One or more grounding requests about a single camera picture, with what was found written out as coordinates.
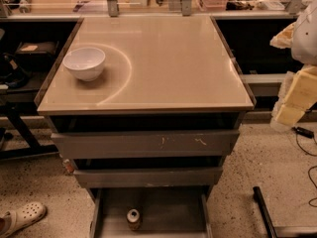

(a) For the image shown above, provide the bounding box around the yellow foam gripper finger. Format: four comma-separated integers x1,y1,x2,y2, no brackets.
283,65,317,111
274,104,305,127

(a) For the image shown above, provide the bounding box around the orange soda can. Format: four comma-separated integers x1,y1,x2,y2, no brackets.
126,208,142,230

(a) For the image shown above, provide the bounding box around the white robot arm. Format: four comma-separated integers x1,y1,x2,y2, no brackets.
269,0,317,127

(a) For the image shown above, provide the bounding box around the grey top drawer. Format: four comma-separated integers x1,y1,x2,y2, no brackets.
52,130,240,159

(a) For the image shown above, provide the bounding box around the grey middle drawer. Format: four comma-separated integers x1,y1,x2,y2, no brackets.
74,168,223,188

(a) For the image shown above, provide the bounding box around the grey drawer cabinet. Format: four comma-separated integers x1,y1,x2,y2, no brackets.
34,15,258,238

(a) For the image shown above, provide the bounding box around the grey open bottom drawer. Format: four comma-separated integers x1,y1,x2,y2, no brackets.
89,187,213,238

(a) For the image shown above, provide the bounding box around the black power adapter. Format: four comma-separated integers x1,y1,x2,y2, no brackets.
293,127,314,139

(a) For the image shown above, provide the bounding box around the black metal floor bar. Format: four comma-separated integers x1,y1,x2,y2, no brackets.
253,186,277,238

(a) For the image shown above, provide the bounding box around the white ceramic bowl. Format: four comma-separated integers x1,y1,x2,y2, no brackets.
62,47,106,81

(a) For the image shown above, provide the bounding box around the black case on shelf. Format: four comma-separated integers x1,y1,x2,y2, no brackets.
15,42,58,69

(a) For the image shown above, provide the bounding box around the white clog shoe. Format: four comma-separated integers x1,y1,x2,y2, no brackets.
0,201,47,238

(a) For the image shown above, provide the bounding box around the black floor cable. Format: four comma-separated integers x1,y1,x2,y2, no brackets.
295,134,317,208

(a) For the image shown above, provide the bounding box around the black table leg frame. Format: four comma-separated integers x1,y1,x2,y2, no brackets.
0,102,57,160

